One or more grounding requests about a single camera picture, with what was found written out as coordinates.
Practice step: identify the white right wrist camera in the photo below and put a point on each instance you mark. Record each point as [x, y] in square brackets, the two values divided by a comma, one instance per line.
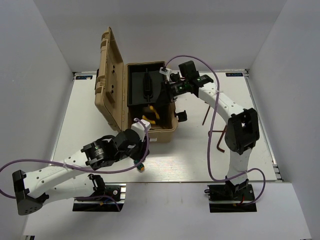
[166, 72]

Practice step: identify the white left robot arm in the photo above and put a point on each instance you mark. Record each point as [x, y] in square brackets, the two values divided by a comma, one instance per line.
[78, 175]

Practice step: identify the black toolbox latch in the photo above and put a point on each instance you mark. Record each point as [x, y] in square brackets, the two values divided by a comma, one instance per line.
[175, 77]
[181, 116]

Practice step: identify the yellow needle-nose pliers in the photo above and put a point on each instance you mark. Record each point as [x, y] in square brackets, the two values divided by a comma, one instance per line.
[151, 121]
[152, 113]

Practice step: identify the blue label right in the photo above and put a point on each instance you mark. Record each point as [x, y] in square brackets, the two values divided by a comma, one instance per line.
[234, 74]

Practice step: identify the blue label left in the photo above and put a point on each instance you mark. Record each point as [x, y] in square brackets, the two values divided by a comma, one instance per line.
[83, 77]

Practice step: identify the black toolbox latch front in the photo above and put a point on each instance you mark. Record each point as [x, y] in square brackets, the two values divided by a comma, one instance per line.
[181, 116]

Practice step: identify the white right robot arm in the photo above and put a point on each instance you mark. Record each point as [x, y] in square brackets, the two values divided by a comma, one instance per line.
[242, 127]

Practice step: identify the green screwdriver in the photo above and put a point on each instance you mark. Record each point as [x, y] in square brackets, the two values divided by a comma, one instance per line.
[140, 166]

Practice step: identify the black toolbox tray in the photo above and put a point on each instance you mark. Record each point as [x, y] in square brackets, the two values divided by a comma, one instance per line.
[136, 74]

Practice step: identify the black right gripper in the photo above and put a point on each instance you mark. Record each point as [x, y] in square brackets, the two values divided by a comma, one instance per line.
[167, 94]

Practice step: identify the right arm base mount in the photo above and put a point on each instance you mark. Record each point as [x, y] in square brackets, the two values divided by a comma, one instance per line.
[227, 198]

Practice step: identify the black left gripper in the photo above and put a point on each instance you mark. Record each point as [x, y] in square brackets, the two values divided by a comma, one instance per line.
[143, 150]

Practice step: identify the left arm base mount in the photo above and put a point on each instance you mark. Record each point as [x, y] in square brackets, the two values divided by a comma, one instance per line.
[106, 197]

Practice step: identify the tan plastic toolbox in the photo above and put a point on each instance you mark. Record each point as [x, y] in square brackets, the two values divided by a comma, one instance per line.
[111, 94]

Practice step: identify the blue label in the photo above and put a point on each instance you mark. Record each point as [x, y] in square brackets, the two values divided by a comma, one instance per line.
[234, 74]
[83, 77]

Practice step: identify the brown hex key long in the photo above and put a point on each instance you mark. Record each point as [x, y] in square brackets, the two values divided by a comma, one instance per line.
[218, 146]

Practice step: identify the black toolbox latch rear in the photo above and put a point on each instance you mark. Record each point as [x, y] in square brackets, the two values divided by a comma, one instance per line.
[175, 77]

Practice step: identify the brown hex key upper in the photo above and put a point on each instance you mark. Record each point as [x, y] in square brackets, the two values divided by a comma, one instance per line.
[206, 115]

